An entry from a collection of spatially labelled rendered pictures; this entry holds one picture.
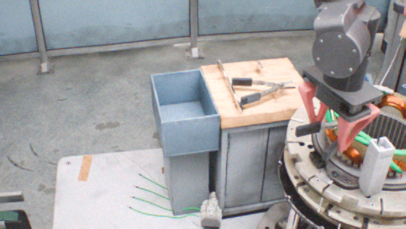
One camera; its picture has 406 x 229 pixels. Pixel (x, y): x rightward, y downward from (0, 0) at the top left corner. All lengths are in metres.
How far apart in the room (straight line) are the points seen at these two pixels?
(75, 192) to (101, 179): 0.08
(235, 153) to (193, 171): 0.10
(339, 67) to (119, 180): 0.77
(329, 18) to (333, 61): 0.05
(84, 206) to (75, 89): 1.91
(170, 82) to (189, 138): 0.17
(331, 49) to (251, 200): 0.61
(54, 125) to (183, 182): 1.78
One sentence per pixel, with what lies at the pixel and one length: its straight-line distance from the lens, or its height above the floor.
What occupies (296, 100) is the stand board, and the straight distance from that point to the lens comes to 0.95.
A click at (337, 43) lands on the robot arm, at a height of 1.36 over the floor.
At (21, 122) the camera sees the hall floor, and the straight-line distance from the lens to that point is 2.82.
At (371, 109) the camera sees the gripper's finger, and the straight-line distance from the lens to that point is 0.67.
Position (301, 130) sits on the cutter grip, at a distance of 0.70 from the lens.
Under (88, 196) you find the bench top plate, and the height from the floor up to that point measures 0.78.
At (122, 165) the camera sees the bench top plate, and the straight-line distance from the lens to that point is 1.23.
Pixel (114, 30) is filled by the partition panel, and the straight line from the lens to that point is 3.10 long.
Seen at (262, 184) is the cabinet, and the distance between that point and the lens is 1.05.
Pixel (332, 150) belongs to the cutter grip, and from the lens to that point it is 0.67.
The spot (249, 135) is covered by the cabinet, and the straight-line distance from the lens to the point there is 0.95.
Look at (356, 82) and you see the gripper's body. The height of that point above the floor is 1.28.
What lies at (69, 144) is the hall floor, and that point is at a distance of 2.57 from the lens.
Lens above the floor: 1.60
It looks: 37 degrees down
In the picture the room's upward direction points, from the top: straight up
